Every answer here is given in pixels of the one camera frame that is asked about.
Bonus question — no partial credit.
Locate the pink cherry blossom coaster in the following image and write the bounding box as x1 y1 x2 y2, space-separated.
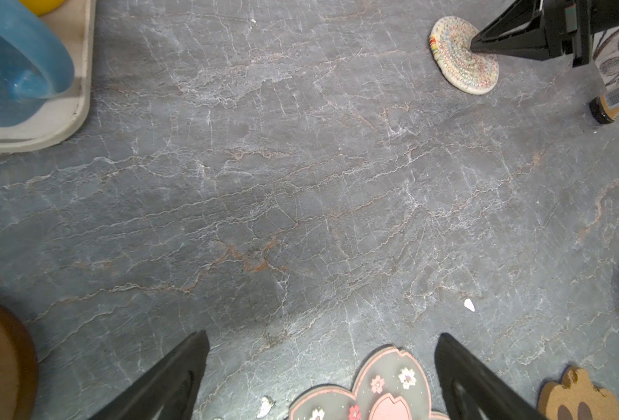
288 346 448 420

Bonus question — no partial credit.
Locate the brown paw print coaster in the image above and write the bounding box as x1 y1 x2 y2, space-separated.
537 366 619 420

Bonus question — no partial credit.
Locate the white braided round coaster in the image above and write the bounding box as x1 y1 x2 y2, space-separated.
430 16 500 96

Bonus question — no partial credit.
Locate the yellow mug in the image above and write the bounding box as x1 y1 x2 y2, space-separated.
20 0 65 17

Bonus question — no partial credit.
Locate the beige plastic tray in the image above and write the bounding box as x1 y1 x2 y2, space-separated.
0 1 96 153

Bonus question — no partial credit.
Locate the blue mug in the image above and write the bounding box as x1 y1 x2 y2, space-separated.
0 1 75 127

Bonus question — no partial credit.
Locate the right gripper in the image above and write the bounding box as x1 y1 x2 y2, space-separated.
470 0 619 67

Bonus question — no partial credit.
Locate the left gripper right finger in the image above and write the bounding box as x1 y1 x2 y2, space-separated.
434 332 544 420

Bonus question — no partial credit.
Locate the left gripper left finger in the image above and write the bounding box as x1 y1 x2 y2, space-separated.
93 331 210 419

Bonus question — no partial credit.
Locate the brown round wooden coaster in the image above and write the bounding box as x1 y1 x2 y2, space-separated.
0 305 38 419

